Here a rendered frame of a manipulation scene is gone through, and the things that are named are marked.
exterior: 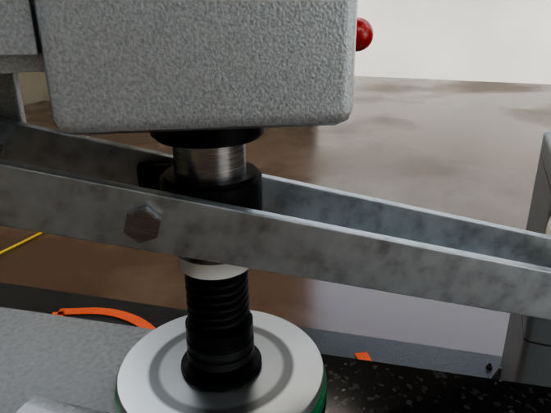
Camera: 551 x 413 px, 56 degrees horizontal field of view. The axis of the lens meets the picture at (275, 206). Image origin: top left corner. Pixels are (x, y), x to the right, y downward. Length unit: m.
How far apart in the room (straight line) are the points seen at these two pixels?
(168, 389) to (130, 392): 0.04
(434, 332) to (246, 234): 1.74
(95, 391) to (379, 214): 0.36
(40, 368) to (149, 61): 0.42
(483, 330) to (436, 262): 1.72
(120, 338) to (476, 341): 1.64
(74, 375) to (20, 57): 0.37
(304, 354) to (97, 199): 0.28
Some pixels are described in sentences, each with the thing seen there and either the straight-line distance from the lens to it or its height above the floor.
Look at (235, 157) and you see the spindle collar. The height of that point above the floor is 1.06.
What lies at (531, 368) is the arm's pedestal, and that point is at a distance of 1.45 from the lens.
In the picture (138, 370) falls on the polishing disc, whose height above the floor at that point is 0.83.
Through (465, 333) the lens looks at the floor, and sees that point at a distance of 2.15.
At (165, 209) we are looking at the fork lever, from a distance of 0.42.
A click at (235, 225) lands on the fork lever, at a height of 1.02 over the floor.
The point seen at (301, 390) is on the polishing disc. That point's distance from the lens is 0.54.
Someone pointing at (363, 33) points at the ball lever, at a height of 1.16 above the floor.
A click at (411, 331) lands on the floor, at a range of 2.11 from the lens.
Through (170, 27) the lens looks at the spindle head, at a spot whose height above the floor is 1.17.
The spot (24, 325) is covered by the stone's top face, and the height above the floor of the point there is 0.80.
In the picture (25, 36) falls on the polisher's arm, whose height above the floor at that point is 1.17.
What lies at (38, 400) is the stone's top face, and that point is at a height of 0.80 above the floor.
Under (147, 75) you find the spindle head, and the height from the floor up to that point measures 1.14.
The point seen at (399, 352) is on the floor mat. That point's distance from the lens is 1.97.
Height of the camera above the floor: 1.18
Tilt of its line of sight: 22 degrees down
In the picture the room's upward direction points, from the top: 1 degrees counter-clockwise
